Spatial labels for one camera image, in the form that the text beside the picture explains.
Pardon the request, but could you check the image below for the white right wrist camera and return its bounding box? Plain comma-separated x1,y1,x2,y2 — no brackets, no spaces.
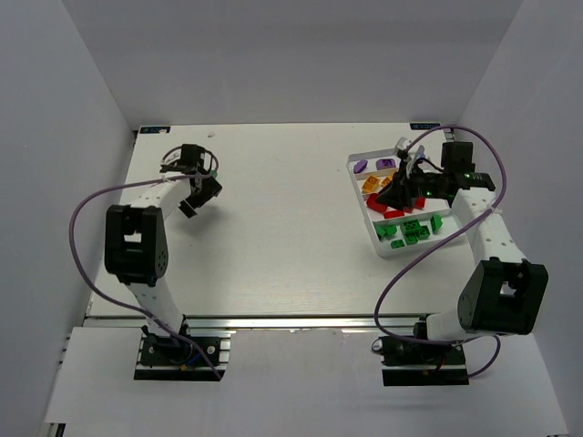
393,137,425,177

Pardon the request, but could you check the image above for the green square lego brick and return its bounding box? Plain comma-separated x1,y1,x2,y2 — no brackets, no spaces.
430,214,443,234

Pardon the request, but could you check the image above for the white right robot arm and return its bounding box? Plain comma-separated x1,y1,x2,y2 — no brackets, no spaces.
377,141,548,342

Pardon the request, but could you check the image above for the purple lego plate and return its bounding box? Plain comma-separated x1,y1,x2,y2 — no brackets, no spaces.
375,158,396,171

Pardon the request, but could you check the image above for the yellow round lego piece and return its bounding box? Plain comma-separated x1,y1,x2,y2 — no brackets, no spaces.
361,175,381,194

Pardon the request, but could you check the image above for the red long lego brick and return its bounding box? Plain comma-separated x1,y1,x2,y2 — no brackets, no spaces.
413,198,426,210

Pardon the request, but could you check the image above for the blue label sticker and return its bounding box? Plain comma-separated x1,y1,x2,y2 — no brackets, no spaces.
409,122,441,131
138,126,171,135

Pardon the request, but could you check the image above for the white divided sorting tray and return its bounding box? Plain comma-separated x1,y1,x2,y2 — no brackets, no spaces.
347,146,461,259

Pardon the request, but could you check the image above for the green thin lego plate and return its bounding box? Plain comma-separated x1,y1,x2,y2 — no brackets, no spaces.
401,219,421,233

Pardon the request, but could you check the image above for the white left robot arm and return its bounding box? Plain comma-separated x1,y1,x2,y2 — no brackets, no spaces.
105,144,222,337

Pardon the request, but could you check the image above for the purple curved lego piece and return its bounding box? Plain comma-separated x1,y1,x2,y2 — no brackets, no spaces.
353,159,368,174

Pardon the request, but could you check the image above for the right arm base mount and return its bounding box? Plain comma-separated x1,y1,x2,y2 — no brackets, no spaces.
371,315,469,387

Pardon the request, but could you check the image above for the red half-round lego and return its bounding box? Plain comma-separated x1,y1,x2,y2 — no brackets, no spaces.
366,193,388,214

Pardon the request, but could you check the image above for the blue label sticker left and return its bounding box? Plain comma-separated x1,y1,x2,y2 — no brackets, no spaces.
138,126,171,135

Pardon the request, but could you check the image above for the red rectangular lego brick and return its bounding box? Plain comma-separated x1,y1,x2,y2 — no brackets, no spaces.
384,210,405,219

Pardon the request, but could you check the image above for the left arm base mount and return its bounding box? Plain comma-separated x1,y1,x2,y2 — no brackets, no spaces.
133,323,230,382

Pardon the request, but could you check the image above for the blue label sticker right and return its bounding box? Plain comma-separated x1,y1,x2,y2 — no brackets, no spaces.
409,122,441,131

